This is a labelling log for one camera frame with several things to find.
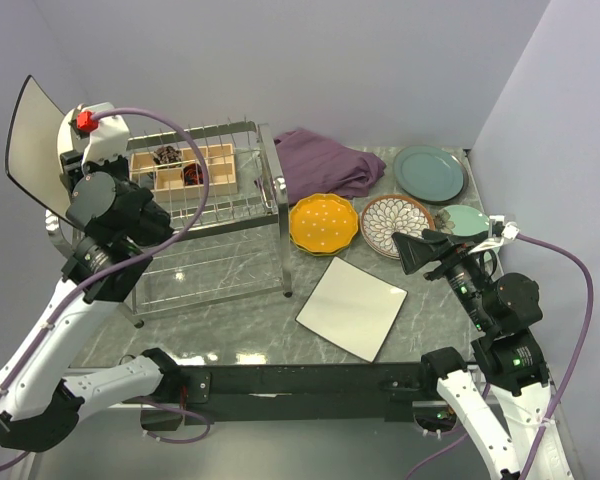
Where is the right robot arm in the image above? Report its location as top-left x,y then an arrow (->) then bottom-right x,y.
391,220 -> 574,479

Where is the large square plate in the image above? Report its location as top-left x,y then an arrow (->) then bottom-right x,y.
5,75 -> 70,219
296,257 -> 408,362

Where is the mint green flower plate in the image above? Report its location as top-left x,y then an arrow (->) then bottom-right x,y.
433,205 -> 489,236

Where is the black base beam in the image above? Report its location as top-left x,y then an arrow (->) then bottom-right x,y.
149,362 -> 447,423

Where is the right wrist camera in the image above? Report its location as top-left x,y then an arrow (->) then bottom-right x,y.
470,215 -> 519,254

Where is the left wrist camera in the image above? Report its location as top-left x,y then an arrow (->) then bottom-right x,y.
82,115 -> 130,165

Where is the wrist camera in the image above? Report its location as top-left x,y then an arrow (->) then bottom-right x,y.
470,215 -> 519,254
82,115 -> 130,165

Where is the orange dotted plate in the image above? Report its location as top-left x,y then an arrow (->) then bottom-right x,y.
289,193 -> 359,252

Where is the steel dish rack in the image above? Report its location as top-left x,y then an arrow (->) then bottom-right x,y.
42,122 -> 294,329

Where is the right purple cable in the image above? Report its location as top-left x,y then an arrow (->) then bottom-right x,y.
404,234 -> 595,480

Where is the dark green round plate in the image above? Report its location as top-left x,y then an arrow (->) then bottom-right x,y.
393,146 -> 468,204

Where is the purple cloth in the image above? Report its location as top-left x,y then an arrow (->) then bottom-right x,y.
274,128 -> 386,205

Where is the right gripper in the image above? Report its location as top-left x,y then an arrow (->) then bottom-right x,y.
390,227 -> 493,328

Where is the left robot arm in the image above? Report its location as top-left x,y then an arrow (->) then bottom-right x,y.
0,171 -> 181,452

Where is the wooden cutlery box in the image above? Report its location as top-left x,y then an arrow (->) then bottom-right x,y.
130,144 -> 238,203

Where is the white ribbed brown bowl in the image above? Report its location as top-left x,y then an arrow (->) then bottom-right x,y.
359,194 -> 435,259

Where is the white round plate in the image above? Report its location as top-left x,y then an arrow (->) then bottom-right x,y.
56,104 -> 89,170

